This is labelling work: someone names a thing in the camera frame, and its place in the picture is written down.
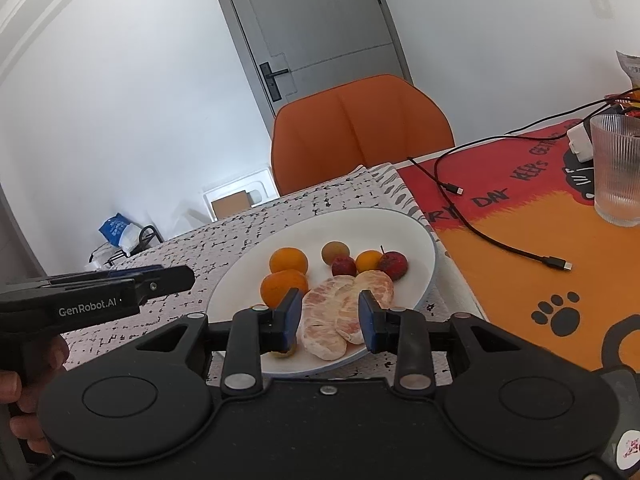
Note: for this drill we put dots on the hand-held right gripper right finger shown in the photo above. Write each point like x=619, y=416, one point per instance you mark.
x=367, y=322

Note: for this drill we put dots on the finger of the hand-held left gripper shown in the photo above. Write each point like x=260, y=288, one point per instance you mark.
x=125, y=272
x=167, y=282

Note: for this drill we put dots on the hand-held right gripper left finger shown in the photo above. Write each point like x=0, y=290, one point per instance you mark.
x=292, y=322

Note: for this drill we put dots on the peeled grapefruit piece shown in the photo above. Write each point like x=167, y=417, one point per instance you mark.
x=375, y=290
x=322, y=327

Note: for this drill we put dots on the small yellow fruit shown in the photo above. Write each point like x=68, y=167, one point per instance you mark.
x=282, y=354

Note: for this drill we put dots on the large orange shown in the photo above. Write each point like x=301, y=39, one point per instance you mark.
x=279, y=287
x=288, y=261

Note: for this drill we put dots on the dark red crab apple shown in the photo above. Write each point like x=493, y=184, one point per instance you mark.
x=393, y=265

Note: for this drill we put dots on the white oval plate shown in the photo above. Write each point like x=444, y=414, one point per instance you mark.
x=395, y=230

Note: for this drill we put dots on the person's left hand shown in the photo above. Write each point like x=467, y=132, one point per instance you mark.
x=30, y=430

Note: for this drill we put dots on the blue white bag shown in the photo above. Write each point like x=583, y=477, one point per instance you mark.
x=117, y=230

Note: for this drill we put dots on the small red fruit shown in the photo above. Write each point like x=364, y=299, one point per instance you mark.
x=343, y=266

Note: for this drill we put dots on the small orange kumquat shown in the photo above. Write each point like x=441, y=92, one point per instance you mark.
x=369, y=260

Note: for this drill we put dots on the brown green kiwi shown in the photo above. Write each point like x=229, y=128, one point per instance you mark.
x=334, y=251

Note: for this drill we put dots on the brown cardboard piece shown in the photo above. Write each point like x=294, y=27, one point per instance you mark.
x=230, y=205

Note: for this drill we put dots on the white foam packaging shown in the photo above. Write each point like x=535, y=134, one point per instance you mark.
x=235, y=187

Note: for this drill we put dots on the orange chair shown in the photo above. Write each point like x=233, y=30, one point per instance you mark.
x=360, y=135

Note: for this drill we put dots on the red orange printed mat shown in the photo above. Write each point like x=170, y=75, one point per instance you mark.
x=525, y=220

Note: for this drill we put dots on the white charger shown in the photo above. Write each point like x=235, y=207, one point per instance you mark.
x=580, y=145

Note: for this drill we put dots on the ribbed glass cup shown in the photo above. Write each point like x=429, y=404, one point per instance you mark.
x=617, y=170

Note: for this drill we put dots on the grey door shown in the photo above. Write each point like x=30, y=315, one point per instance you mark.
x=310, y=25

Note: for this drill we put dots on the snack bag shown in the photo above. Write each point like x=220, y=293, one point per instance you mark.
x=631, y=67

